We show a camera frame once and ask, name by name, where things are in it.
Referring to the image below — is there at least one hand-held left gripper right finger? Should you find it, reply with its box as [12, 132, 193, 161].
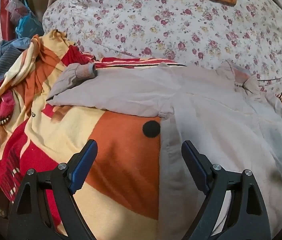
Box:
[181, 140, 272, 240]

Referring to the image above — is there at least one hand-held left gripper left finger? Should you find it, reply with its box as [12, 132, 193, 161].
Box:
[7, 139, 98, 240]

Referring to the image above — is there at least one beige jacket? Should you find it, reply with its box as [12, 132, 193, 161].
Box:
[47, 61, 282, 240]

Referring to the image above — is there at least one orange red cream printed blanket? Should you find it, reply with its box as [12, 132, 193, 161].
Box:
[0, 29, 282, 240]

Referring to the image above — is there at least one blue striped garment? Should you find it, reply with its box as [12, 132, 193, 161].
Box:
[0, 38, 32, 93]

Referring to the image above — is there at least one floral quilt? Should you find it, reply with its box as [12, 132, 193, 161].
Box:
[42, 0, 282, 98]

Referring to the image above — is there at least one blue plastic bag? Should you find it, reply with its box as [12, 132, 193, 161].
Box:
[15, 12, 44, 39]

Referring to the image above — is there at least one red hanging cloth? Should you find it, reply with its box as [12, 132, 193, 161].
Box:
[0, 0, 17, 42]

